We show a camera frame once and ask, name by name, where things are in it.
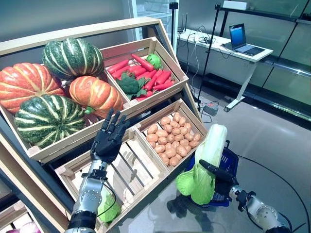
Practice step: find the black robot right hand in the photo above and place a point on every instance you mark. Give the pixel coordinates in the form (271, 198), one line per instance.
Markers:
(224, 179)

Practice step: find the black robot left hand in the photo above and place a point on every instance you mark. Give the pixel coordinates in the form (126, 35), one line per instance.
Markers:
(108, 143)

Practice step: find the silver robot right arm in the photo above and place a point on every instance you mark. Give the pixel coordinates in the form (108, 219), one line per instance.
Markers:
(260, 213)

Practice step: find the blue plastic shopping basket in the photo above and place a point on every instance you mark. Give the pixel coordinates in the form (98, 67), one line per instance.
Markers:
(229, 162)

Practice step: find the large wooden pumpkin crate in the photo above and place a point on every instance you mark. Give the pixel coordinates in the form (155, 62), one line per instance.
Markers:
(73, 136)

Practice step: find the tan potato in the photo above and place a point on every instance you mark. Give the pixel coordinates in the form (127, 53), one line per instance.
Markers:
(177, 156)
(164, 158)
(178, 138)
(184, 142)
(187, 127)
(196, 137)
(152, 137)
(176, 117)
(152, 129)
(182, 121)
(168, 145)
(162, 140)
(174, 125)
(175, 131)
(183, 130)
(167, 128)
(170, 138)
(181, 151)
(170, 152)
(165, 121)
(188, 136)
(173, 161)
(159, 148)
(193, 144)
(187, 148)
(175, 144)
(161, 133)
(152, 144)

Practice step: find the oblong orange pumpkin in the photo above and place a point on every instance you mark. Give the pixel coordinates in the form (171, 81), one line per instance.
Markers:
(97, 95)

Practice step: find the dark green broccoli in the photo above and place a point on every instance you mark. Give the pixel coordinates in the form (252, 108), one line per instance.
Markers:
(130, 85)

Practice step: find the wide slatted wooden crate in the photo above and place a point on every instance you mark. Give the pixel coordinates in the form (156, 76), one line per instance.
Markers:
(150, 189)

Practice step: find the green striped pumpkin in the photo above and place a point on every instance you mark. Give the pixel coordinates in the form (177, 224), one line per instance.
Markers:
(48, 121)
(73, 58)

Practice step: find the wooden potato crate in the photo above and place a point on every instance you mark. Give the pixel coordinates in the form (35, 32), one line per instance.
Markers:
(195, 121)

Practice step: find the grey power box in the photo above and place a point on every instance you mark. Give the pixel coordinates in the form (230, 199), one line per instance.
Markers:
(211, 109)

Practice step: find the red carrot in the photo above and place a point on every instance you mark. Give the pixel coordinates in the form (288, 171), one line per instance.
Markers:
(163, 85)
(163, 77)
(120, 72)
(153, 80)
(143, 62)
(117, 66)

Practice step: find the light green bell pepper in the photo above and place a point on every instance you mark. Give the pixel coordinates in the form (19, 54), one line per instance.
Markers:
(154, 60)

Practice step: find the wooden carrot crate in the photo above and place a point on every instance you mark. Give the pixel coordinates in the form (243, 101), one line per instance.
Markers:
(126, 48)

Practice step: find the large round orange pumpkin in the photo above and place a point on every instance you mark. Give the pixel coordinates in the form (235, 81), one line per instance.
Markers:
(26, 87)

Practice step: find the wooden display stand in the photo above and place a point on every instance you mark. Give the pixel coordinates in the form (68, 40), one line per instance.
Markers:
(73, 33)

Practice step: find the purple onion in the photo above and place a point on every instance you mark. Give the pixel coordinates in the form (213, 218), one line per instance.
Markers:
(12, 230)
(29, 228)

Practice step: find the white desk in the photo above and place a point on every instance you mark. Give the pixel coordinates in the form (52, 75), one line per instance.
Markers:
(218, 58)

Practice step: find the black shelf rack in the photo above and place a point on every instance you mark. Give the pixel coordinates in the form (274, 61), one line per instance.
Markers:
(279, 65)

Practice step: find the black tripod pole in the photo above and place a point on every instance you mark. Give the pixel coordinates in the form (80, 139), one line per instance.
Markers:
(209, 48)

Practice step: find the black router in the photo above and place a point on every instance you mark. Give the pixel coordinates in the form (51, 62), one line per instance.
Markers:
(181, 29)

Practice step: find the glass door fridge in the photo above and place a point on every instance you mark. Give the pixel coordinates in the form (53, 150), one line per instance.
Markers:
(155, 9)

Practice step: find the open laptop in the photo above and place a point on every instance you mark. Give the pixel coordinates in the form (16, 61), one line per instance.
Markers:
(239, 36)

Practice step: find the white box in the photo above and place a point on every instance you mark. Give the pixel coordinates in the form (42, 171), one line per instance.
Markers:
(235, 4)

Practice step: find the black camera stand pole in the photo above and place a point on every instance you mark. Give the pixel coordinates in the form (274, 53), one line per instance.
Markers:
(173, 24)

